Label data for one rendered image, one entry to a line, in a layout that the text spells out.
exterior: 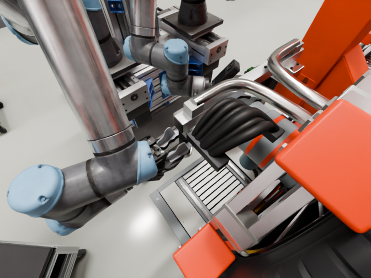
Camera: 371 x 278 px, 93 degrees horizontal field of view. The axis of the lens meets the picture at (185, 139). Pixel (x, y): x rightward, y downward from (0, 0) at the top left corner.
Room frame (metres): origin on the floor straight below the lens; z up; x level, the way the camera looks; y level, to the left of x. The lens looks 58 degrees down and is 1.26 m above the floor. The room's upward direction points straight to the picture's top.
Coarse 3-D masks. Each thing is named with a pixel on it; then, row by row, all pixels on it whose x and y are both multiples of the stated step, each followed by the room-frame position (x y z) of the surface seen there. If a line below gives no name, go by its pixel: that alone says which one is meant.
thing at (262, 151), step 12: (264, 108) 0.31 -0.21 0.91; (276, 120) 0.26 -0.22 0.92; (288, 120) 0.27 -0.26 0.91; (288, 132) 0.23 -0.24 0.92; (252, 144) 0.22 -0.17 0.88; (264, 144) 0.21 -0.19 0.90; (276, 144) 0.20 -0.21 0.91; (252, 156) 0.20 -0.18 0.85; (264, 156) 0.19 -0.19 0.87; (264, 168) 0.17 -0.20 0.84; (288, 180) 0.13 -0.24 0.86
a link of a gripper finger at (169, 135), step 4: (168, 128) 0.27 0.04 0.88; (164, 132) 0.26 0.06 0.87; (168, 132) 0.26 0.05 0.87; (172, 132) 0.27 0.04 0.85; (176, 132) 0.28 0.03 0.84; (164, 136) 0.25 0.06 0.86; (168, 136) 0.26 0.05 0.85; (172, 136) 0.27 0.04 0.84; (176, 136) 0.27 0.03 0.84; (160, 140) 0.24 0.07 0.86; (164, 140) 0.25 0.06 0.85; (168, 140) 0.25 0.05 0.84; (172, 140) 0.26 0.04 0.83; (160, 144) 0.24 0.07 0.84; (164, 144) 0.24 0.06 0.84; (168, 144) 0.25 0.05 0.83; (164, 148) 0.23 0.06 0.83
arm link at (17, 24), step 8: (0, 0) 0.41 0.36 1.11; (8, 0) 0.43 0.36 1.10; (16, 0) 0.45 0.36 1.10; (0, 8) 0.42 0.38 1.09; (8, 8) 0.43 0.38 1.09; (16, 8) 0.45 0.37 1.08; (8, 16) 0.45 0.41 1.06; (16, 16) 0.46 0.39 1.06; (24, 16) 0.48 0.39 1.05; (8, 24) 0.53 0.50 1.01; (16, 24) 0.51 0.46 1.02; (24, 24) 0.49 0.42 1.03; (16, 32) 0.53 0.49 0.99; (24, 32) 0.51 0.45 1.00; (32, 32) 0.52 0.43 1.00; (24, 40) 0.54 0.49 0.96; (32, 40) 0.55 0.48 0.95
